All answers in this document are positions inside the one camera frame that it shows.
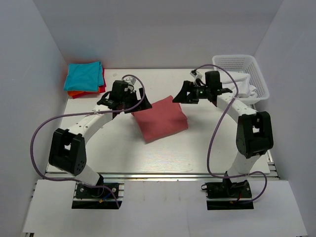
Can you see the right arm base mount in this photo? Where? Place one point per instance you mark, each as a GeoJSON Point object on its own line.
{"type": "Point", "coordinates": [226, 195]}

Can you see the salmon pink t-shirt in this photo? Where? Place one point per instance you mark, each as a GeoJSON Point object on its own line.
{"type": "Point", "coordinates": [165, 118]}

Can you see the folded orange t-shirt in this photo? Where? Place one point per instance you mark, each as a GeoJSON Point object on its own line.
{"type": "Point", "coordinates": [78, 94]}

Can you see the white plastic basket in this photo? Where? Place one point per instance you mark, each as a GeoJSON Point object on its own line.
{"type": "Point", "coordinates": [245, 64]}

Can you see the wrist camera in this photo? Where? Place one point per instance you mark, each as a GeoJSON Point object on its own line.
{"type": "Point", "coordinates": [131, 80]}
{"type": "Point", "coordinates": [197, 77]}

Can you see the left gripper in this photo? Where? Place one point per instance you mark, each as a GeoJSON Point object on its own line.
{"type": "Point", "coordinates": [144, 105]}

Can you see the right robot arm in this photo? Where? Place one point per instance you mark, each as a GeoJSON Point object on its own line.
{"type": "Point", "coordinates": [254, 135]}

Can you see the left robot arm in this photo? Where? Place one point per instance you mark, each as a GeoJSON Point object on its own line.
{"type": "Point", "coordinates": [68, 147]}

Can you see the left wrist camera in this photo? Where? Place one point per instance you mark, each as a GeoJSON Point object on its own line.
{"type": "Point", "coordinates": [131, 80]}

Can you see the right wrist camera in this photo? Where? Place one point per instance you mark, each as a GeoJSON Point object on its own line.
{"type": "Point", "coordinates": [197, 77]}

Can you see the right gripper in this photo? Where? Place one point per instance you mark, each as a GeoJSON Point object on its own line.
{"type": "Point", "coordinates": [182, 97]}

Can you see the white t-shirt in basket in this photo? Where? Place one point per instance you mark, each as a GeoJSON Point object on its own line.
{"type": "Point", "coordinates": [245, 89]}

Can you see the folded teal t-shirt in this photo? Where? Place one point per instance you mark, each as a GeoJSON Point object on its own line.
{"type": "Point", "coordinates": [84, 77]}

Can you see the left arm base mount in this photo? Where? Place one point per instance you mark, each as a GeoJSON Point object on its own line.
{"type": "Point", "coordinates": [98, 198]}

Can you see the folded red t-shirt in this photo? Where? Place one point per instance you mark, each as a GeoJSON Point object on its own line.
{"type": "Point", "coordinates": [104, 78]}

